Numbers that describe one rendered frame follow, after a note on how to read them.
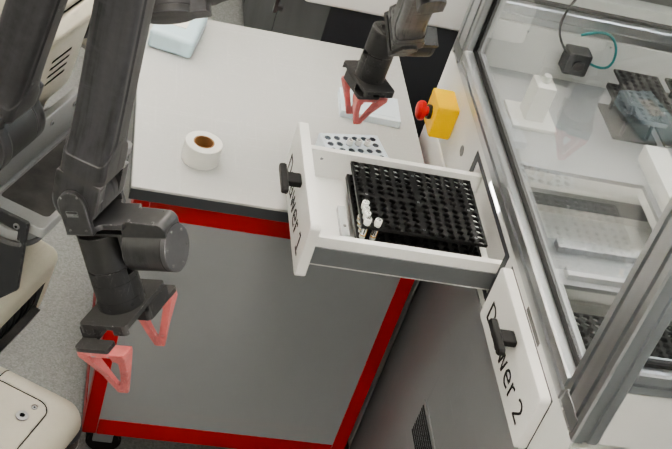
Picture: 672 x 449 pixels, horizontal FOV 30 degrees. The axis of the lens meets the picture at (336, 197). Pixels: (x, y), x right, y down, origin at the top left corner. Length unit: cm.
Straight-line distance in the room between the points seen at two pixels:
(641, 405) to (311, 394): 102
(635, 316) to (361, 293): 88
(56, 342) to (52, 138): 123
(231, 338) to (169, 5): 90
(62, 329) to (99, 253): 155
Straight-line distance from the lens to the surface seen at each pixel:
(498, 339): 194
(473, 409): 214
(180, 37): 258
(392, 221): 209
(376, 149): 243
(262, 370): 257
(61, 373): 293
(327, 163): 223
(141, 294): 152
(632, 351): 168
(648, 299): 163
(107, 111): 137
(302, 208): 206
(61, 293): 311
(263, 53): 269
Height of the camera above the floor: 213
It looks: 36 degrees down
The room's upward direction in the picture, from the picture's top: 19 degrees clockwise
